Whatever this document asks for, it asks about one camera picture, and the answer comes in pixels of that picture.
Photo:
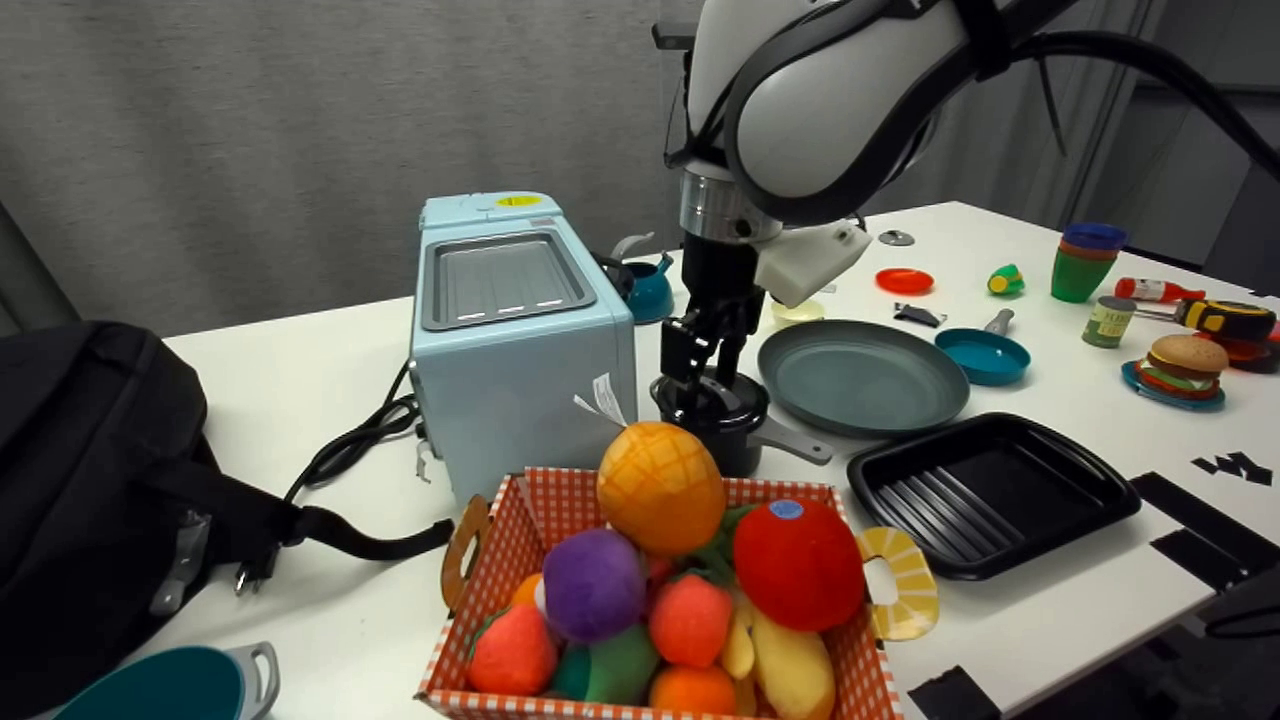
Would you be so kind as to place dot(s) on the red orange plush fruit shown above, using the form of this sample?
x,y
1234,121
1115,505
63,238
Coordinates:
x,y
691,622
510,651

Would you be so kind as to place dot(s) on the grey disc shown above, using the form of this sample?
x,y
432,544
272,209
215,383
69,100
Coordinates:
x,y
897,238

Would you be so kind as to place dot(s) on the small green jar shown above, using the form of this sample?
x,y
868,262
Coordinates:
x,y
1108,323

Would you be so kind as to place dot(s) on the black backpack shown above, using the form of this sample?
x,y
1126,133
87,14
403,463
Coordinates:
x,y
94,505

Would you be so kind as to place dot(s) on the black yellow toy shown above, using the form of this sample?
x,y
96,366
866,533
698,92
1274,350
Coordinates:
x,y
1234,330

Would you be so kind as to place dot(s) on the red toy ketchup bottle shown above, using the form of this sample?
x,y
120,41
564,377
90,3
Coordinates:
x,y
1147,290

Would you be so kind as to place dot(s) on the long black tape strip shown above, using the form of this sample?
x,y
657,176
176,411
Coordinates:
x,y
1201,505

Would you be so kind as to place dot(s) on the orange quilted plush fruit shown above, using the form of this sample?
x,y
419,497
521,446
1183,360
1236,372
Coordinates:
x,y
661,485

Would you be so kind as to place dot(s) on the yellow plush potato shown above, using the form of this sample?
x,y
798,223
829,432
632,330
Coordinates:
x,y
792,666

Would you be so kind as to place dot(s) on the teal cup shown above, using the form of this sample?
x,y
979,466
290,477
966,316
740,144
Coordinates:
x,y
160,687

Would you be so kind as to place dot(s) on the green yellow toy food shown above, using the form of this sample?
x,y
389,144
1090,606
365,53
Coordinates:
x,y
1005,280

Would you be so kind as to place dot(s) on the red plush tomato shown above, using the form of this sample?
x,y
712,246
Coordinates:
x,y
801,566

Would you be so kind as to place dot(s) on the purple plush fruit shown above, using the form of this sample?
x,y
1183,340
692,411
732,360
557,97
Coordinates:
x,y
593,587

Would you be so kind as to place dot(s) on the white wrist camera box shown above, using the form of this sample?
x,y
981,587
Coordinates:
x,y
814,262

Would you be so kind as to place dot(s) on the black tape scraps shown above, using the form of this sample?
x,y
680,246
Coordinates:
x,y
1244,471

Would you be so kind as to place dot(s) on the red toy food piece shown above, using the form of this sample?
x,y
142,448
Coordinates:
x,y
906,280

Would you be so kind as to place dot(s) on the small black tape square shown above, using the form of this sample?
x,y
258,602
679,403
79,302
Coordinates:
x,y
1207,466

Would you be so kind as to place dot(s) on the light blue toaster oven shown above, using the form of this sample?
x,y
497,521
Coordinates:
x,y
521,387

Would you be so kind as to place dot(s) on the teal plate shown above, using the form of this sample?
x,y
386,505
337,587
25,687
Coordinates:
x,y
1165,396

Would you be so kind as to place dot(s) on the green plush fruit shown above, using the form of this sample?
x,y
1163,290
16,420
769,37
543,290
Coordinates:
x,y
611,666

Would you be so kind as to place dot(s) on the black grill tray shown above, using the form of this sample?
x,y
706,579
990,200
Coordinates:
x,y
995,492

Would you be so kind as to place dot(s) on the red checkered fruit basket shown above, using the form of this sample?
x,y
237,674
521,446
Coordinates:
x,y
534,515

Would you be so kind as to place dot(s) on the green toy cup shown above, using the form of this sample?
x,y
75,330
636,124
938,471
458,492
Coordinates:
x,y
1080,276

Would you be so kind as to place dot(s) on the large grey pan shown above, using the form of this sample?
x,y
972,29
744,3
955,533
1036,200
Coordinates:
x,y
860,383

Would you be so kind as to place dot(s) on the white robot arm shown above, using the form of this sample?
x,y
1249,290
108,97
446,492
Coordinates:
x,y
825,92

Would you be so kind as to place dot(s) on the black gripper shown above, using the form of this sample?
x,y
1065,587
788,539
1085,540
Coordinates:
x,y
721,280

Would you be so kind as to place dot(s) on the toy burger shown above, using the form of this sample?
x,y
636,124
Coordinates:
x,y
1184,360

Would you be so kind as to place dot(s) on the teal kettle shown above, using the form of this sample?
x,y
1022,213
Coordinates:
x,y
649,290

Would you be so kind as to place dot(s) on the blue toy cup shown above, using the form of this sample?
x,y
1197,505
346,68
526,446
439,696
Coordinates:
x,y
1094,238

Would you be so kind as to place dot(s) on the black tape patch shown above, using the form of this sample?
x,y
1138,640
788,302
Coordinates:
x,y
1189,557
955,696

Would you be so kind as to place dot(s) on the small black pot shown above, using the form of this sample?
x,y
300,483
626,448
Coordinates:
x,y
727,446

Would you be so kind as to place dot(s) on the grey curtain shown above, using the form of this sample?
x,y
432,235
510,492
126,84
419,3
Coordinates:
x,y
333,121

